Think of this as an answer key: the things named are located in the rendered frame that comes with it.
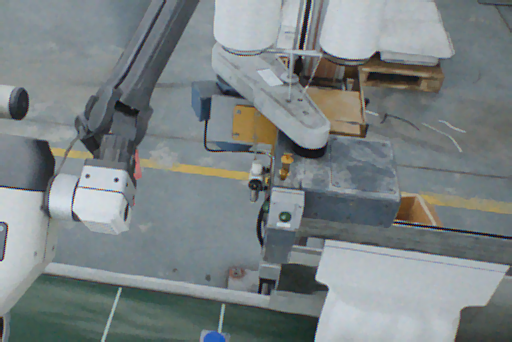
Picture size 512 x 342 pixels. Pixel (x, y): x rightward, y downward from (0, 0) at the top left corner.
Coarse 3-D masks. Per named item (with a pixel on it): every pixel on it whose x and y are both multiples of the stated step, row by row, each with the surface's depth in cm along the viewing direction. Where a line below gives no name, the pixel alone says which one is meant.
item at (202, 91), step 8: (192, 88) 172; (200, 88) 169; (208, 88) 169; (216, 88) 169; (192, 96) 174; (200, 96) 165; (208, 96) 166; (192, 104) 175; (200, 104) 166; (208, 104) 167; (200, 112) 168; (208, 112) 169; (200, 120) 170
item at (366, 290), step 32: (352, 256) 164; (384, 256) 162; (416, 256) 159; (352, 288) 171; (384, 288) 170; (416, 288) 167; (448, 288) 165; (480, 288) 163; (320, 320) 184; (352, 320) 169; (384, 320) 167; (416, 320) 165; (448, 320) 165
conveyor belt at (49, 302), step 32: (32, 288) 225; (64, 288) 225; (96, 288) 225; (32, 320) 213; (64, 320) 213; (96, 320) 214; (128, 320) 214; (160, 320) 214; (192, 320) 214; (224, 320) 215; (256, 320) 215; (288, 320) 215
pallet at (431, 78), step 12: (372, 60) 425; (300, 72) 432; (384, 72) 414; (396, 72) 413; (408, 72) 412; (420, 72) 412; (432, 72) 412; (372, 84) 422; (384, 84) 422; (396, 84) 421; (408, 84) 422; (420, 84) 417; (432, 84) 414
